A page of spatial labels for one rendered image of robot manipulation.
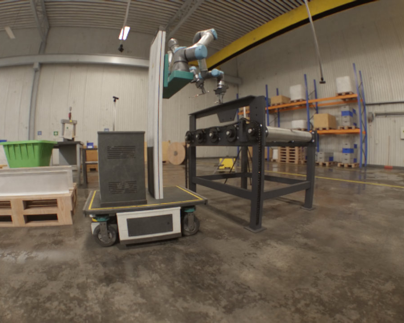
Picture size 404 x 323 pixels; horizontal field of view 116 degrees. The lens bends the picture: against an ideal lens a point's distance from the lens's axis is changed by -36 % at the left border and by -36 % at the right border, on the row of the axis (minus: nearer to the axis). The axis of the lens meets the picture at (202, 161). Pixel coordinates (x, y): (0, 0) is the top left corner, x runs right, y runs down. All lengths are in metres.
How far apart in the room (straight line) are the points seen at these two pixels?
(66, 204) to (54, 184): 0.29
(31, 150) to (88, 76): 9.79
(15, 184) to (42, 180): 0.34
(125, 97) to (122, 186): 11.01
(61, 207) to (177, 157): 7.08
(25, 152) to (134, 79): 10.28
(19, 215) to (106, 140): 1.30
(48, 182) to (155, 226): 1.28
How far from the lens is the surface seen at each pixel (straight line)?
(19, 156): 3.25
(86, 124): 11.87
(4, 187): 2.44
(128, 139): 1.41
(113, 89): 12.33
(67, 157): 5.50
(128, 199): 1.45
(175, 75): 1.52
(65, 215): 2.12
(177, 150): 8.66
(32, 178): 2.30
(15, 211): 2.26
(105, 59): 12.27
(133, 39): 13.86
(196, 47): 1.58
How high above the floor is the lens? 0.72
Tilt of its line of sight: 4 degrees down
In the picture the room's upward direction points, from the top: straight up
